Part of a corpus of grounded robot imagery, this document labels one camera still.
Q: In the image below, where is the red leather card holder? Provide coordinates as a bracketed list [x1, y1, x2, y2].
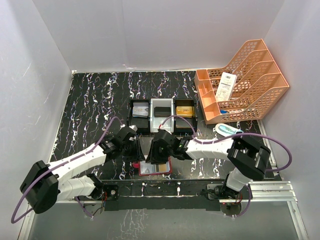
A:
[132, 160, 172, 176]

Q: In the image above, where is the gold magnetic stripe card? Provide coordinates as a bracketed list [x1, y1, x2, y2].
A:
[155, 164, 171, 174]

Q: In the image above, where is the white VIP chip card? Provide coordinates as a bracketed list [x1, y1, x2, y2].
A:
[139, 161, 156, 175]

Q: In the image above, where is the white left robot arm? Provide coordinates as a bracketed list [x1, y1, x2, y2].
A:
[20, 125, 144, 214]

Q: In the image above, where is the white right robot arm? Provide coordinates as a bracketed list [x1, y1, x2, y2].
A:
[146, 129, 271, 199]

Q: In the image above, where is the black card in white bin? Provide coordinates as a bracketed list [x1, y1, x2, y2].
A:
[153, 106, 172, 117]

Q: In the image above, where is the black bin left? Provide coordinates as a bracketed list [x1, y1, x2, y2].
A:
[126, 99, 151, 135]

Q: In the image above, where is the black bin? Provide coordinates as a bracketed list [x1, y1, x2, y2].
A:
[174, 99, 198, 135]
[126, 99, 151, 135]

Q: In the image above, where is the white bin middle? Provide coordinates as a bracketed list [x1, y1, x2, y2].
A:
[149, 98, 174, 133]

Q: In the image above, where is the black bin right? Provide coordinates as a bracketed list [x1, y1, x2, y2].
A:
[174, 99, 198, 135]

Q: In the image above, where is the white blue tape dispenser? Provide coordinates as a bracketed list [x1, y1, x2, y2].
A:
[214, 123, 243, 137]

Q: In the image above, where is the white paper receipt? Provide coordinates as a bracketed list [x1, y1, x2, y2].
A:
[215, 72, 237, 102]

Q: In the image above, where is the orange plastic desk organizer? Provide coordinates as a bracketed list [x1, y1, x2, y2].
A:
[194, 39, 290, 125]

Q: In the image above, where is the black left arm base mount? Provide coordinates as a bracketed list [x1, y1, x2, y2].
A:
[74, 174, 120, 220]

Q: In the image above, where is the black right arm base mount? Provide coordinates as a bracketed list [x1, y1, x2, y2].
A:
[200, 184, 253, 217]

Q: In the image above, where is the aluminium frame rail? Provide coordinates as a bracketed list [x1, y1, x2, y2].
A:
[20, 180, 309, 240]

